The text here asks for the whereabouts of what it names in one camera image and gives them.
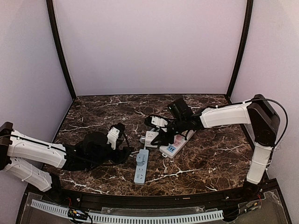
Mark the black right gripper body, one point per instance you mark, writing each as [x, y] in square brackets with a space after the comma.
[165, 131]

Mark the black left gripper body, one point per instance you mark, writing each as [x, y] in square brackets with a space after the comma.
[122, 154]

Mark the white multicolour power strip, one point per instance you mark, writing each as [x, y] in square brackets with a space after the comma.
[172, 150]

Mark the white cube socket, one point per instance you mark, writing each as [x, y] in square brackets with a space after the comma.
[149, 137]

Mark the blue plug adapter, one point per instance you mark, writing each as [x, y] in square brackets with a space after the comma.
[140, 159]

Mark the blue power strip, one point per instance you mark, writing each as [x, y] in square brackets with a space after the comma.
[140, 172]

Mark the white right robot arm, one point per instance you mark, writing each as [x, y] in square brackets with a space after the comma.
[256, 112]

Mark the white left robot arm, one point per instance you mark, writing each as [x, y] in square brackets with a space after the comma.
[17, 149]

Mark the small circuit board left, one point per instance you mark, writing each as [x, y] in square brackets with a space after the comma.
[77, 214]

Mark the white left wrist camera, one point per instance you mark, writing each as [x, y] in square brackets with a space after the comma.
[112, 136]

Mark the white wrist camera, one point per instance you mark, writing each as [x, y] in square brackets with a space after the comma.
[112, 136]
[159, 122]

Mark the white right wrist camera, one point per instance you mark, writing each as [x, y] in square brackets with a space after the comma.
[159, 122]

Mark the black front rail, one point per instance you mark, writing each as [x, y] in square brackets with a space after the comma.
[224, 199]

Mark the white slotted cable duct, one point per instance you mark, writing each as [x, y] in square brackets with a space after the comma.
[192, 215]

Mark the right black frame post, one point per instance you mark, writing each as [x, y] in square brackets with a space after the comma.
[241, 49]

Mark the black frame post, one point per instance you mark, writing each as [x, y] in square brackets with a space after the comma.
[59, 48]
[241, 49]

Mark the left black frame post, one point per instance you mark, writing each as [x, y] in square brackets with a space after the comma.
[59, 48]

